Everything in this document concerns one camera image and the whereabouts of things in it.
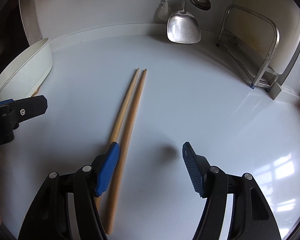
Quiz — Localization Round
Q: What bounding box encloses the round white basin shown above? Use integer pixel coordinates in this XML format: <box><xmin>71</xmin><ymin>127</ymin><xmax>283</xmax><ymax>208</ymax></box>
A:
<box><xmin>0</xmin><ymin>38</ymin><xmax>53</xmax><ymax>102</ymax></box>

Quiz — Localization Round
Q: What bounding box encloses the metal rack stand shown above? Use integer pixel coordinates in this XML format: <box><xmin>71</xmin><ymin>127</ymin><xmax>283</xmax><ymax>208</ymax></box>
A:
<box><xmin>216</xmin><ymin>4</ymin><xmax>280</xmax><ymax>92</ymax></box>

